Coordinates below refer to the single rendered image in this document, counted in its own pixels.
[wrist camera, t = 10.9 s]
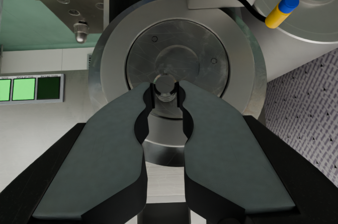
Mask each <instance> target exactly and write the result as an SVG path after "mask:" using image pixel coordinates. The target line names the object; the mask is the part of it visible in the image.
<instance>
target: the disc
mask: <svg viewBox="0 0 338 224"><path fill-rule="evenodd" d="M152 1H155V0H141V1H139V2H137V3H135V4H133V5H131V6H130V7H128V8H127V9H125V10H124V11H123V12H121V13H120V14H119V15H118V16H117V17H116V18H115V19H114V20H113V21H112V22H111V23H110V24H109V25H108V26H107V27H106V29H105V30H104V31H103V33H102V34H101V36H100V38H99V39H98V41H97V43H96V45H95V48H94V50H93V53H92V57H91V61H90V66H89V76H88V85H89V94H90V99H91V103H92V107H93V110H94V112H95V113H96V112H97V111H99V110H100V109H101V108H102V107H104V106H105V105H107V101H106V99H105V97H104V93H103V90H102V85H101V77H100V68H101V59H102V55H103V51H104V48H105V45H106V43H107V40H108V39H109V37H110V35H111V33H112V32H113V30H114V29H115V28H116V26H117V25H118V24H119V23H120V22H121V21H122V20H123V19H124V18H125V17H126V16H127V15H128V14H129V13H131V12H132V11H134V10H135V9H137V8H138V7H140V6H142V5H144V4H146V3H149V2H152ZM219 9H221V10H222V11H224V12H225V13H226V14H228V15H229V16H230V17H231V18H232V19H233V20H234V21H235V22H236V23H237V24H238V25H239V27H240V28H241V30H242V31H243V32H244V34H245V36H246V37H247V39H248V41H249V44H250V46H251V49H252V52H253V56H254V60H255V69H256V76H255V84H254V88H253V92H252V95H251V98H250V101H249V103H248V105H247V107H246V109H245V110H244V112H243V115H252V116H253V117H254V118H255V119H258V117H259V115H260V113H261V110H262V107H263V104H264V101H265V96H266V90H267V70H266V64H265V59H264V56H263V53H262V50H261V48H260V45H259V43H258V41H257V39H256V37H255V36H254V34H253V33H252V31H251V30H250V28H249V27H248V26H247V25H246V23H245V22H244V21H243V20H242V19H241V18H240V17H239V16H238V15H236V14H235V13H234V12H233V11H231V10H230V9H228V8H219ZM142 147H143V151H144V157H145V161H146V162H149V163H152V164H156V165H161V166H167V167H184V147H169V146H162V145H157V144H154V143H151V142H148V141H146V140H144V142H143V143H142Z"/></svg>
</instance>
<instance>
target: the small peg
mask: <svg viewBox="0 0 338 224"><path fill-rule="evenodd" d="M176 82H177V81H176V79H175V78H174V77H173V76H172V75H171V74H168V73H162V74H159V75H158V76H157V77H156V78H155V79H154V82H153V83H154V91H155V93H156V95H157V97H158V98H159V99H160V100H161V101H162V102H170V101H172V100H173V99H174V98H175V96H176V93H177V85H176Z"/></svg>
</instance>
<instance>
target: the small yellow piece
mask: <svg viewBox="0 0 338 224"><path fill-rule="evenodd" d="M238 1H239V2H241V3H242V4H243V5H244V6H245V7H246V9H247V10H248V11H249V12H250V13H251V14H252V15H253V16H254V17H255V18H256V19H258V20H259V21H261V22H263V23H265V24H266V25H267V26H268V27H269V28H276V27H278V26H279V25H280V24H281V23H282V22H283V21H284V20H285V19H286V18H287V17H288V16H289V15H290V14H291V13H292V11H293V10H294V9H295V8H296V7H297V6H298V5H299V0H281V1H280V2H279V3H278V4H277V5H276V6H275V7H274V9H273V10H272V11H271V12H270V13H269V15H268V16H267V17H264V16H263V15H261V14H260V13H258V12H257V11H256V10H255V9H254V8H253V7H252V6H251V5H250V4H249V2H248V1H247V0H238Z"/></svg>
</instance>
